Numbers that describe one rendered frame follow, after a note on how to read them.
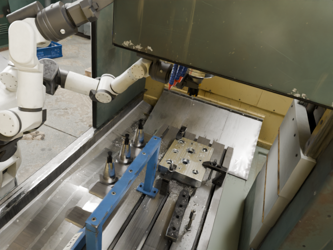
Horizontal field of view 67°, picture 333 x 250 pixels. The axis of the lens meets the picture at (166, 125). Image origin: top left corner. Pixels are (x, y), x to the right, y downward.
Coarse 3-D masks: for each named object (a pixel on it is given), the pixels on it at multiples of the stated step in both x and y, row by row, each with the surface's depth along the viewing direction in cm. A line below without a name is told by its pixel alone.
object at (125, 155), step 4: (124, 144) 88; (128, 144) 89; (124, 148) 89; (128, 148) 89; (120, 152) 91; (124, 152) 90; (128, 152) 90; (120, 156) 91; (124, 156) 90; (128, 156) 91; (124, 160) 91
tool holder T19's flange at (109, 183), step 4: (116, 172) 86; (100, 176) 83; (116, 176) 85; (100, 180) 83; (104, 180) 82; (112, 180) 83; (116, 180) 85; (104, 184) 82; (108, 184) 82; (112, 184) 83
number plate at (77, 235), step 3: (75, 234) 97; (78, 234) 95; (75, 237) 94; (78, 237) 93; (72, 240) 94; (75, 240) 92; (69, 243) 93; (72, 243) 91; (66, 246) 93; (69, 246) 91; (63, 249) 92; (66, 249) 90; (69, 249) 89
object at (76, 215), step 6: (72, 210) 72; (78, 210) 73; (84, 210) 73; (66, 216) 71; (72, 216) 71; (78, 216) 71; (84, 216) 71; (72, 222) 70; (78, 222) 70; (84, 222) 70
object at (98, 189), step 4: (92, 184) 82; (96, 184) 82; (100, 184) 82; (92, 188) 80; (96, 188) 80; (100, 188) 80; (104, 188) 81; (108, 188) 81; (92, 192) 79; (96, 192) 79; (100, 192) 79; (104, 192) 79; (100, 196) 78; (104, 196) 78
